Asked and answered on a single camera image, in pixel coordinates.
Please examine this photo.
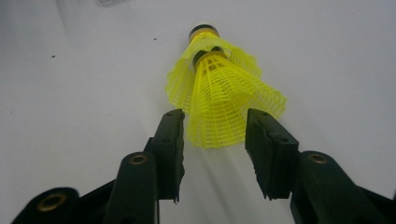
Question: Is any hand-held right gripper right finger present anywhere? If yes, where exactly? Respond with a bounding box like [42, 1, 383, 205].
[244, 107, 302, 201]

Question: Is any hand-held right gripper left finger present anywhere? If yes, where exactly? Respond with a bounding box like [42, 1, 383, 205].
[145, 107, 187, 204]

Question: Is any yellow shuttlecock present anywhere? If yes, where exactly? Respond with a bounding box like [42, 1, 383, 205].
[164, 23, 262, 114]
[186, 49, 288, 149]

